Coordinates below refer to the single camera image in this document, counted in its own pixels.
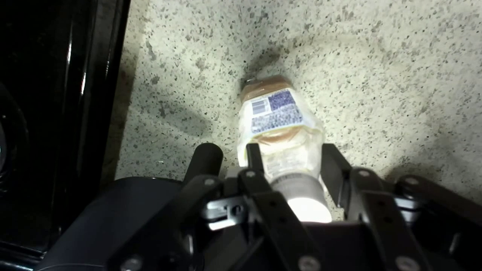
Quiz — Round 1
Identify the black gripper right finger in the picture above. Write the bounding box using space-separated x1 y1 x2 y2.
319 142 482 271

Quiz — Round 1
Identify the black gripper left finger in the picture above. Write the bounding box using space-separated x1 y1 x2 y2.
107 141 330 271

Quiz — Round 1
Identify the clear bottle with brown liquid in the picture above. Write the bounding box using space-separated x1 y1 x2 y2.
235 73 336 224

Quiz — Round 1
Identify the black electric stove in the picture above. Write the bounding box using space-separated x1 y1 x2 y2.
0 0 132 258

